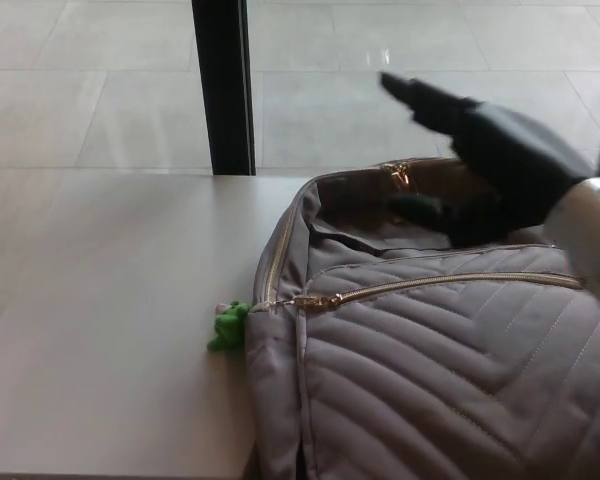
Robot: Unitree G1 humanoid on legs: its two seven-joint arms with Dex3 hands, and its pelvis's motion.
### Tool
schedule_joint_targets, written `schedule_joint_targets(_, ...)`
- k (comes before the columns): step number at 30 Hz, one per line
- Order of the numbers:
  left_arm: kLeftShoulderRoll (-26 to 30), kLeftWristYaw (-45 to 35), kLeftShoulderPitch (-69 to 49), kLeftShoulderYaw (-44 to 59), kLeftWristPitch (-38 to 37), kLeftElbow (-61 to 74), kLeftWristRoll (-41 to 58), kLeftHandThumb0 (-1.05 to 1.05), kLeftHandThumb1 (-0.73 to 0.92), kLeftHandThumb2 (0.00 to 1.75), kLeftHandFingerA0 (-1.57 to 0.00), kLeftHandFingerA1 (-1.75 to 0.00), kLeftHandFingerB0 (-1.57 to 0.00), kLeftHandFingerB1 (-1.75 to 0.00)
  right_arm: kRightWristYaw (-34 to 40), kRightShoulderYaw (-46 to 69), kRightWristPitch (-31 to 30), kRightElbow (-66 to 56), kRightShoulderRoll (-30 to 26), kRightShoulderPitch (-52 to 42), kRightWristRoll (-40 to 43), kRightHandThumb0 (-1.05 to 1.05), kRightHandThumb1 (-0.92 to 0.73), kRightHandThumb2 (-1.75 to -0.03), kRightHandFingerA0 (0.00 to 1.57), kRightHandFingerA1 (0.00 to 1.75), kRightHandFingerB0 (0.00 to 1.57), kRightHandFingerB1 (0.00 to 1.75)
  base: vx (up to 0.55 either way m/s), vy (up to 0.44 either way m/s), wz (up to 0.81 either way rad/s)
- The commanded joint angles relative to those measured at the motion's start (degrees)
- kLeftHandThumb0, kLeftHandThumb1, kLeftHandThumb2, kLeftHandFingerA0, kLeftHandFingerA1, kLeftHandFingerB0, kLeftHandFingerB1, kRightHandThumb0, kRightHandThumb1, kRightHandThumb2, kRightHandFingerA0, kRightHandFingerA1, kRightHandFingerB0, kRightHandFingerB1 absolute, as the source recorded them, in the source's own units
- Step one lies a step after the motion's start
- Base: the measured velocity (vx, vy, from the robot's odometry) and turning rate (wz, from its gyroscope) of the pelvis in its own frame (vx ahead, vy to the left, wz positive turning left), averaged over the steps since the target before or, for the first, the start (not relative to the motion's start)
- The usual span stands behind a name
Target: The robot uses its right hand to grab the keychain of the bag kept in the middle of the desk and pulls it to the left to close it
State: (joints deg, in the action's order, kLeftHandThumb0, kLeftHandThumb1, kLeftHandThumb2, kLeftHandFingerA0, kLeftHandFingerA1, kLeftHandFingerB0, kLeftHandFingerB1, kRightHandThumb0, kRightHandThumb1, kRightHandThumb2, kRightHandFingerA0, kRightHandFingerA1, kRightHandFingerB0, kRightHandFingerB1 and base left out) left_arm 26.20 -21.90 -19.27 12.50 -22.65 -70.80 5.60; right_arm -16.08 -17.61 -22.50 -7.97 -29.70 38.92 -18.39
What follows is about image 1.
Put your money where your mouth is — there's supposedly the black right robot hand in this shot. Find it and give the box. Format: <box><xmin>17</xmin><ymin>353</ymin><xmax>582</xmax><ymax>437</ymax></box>
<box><xmin>377</xmin><ymin>71</ymin><xmax>592</xmax><ymax>249</ymax></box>

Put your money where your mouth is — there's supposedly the grey quilted backpack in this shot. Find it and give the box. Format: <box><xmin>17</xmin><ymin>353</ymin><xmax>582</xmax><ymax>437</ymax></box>
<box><xmin>244</xmin><ymin>157</ymin><xmax>600</xmax><ymax>480</ymax></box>

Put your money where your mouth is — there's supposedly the green plush keychain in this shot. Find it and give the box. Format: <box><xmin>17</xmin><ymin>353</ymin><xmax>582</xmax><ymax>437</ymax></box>
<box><xmin>207</xmin><ymin>300</ymin><xmax>253</xmax><ymax>353</ymax></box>

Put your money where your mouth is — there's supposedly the black vertical window post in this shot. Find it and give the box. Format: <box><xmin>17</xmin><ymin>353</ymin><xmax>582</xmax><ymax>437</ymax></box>
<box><xmin>190</xmin><ymin>0</ymin><xmax>257</xmax><ymax>177</ymax></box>

